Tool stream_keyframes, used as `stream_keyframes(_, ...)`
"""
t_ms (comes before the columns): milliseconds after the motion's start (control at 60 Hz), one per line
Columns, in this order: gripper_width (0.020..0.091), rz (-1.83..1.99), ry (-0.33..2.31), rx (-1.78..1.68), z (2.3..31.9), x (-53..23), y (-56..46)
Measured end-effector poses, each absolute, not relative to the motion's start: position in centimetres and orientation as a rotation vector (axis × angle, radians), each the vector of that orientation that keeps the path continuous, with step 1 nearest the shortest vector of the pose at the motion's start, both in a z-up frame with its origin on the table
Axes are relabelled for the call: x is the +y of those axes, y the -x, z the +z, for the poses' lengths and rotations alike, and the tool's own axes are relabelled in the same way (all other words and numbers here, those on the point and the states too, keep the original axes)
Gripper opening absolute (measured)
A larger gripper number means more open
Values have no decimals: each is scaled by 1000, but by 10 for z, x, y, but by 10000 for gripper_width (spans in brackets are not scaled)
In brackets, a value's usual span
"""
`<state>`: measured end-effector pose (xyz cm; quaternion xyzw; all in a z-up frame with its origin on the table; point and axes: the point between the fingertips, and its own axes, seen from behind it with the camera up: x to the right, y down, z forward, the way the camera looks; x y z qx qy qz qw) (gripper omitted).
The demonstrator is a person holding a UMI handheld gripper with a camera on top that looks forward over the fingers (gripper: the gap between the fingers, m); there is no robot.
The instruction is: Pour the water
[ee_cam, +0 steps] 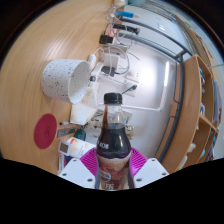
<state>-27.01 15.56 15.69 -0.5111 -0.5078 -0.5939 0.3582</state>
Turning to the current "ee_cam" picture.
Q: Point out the flat round red coaster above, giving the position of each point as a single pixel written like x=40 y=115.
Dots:
x=45 y=131

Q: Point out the cola bottle with black cap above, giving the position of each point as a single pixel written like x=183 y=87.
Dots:
x=113 y=143

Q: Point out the grey metal frame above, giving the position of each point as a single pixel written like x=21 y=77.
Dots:
x=181 y=100

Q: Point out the small blue tube bottle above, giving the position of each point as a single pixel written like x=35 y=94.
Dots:
x=128 y=14

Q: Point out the white wall socket panel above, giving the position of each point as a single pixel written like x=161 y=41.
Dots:
x=134 y=76

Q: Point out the small white digital clock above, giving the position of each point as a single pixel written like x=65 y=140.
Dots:
x=64 y=147

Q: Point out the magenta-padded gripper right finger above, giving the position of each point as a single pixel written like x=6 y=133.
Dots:
x=150 y=171

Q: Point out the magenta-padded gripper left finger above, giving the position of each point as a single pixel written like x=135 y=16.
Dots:
x=75 y=173

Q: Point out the small black box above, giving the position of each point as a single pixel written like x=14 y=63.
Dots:
x=106 y=39

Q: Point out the black electric shaver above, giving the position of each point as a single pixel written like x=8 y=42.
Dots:
x=126 y=28

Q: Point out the white power strip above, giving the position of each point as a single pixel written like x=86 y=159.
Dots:
x=111 y=60

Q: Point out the white tissue pack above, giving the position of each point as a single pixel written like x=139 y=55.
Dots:
x=81 y=113

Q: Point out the white speckled cup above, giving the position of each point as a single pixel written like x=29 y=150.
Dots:
x=60 y=80

